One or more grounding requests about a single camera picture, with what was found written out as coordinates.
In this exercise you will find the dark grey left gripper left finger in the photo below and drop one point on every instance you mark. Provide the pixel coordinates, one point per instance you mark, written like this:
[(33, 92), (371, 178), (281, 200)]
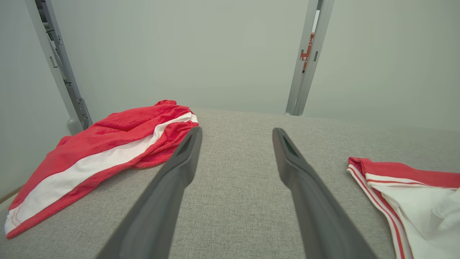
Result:
[(161, 201)]

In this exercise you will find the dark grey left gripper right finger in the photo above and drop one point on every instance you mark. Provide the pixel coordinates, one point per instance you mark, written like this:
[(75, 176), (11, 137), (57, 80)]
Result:
[(309, 201)]

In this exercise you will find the red shorts white stripe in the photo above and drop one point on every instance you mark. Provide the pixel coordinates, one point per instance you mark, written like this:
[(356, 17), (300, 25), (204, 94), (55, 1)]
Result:
[(90, 158)]

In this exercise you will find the red white jersey shirt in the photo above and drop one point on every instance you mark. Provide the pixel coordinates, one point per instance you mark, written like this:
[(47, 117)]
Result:
[(413, 201)]

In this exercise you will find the grey fabric sofa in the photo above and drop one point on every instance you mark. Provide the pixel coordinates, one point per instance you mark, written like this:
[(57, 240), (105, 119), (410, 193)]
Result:
[(237, 172)]

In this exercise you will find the grey metal frame post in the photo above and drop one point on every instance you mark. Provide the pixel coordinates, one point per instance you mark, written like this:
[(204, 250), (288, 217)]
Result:
[(61, 72), (307, 72)]

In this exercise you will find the orange tag behind post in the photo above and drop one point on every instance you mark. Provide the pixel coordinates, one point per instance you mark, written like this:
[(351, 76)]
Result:
[(306, 54)]

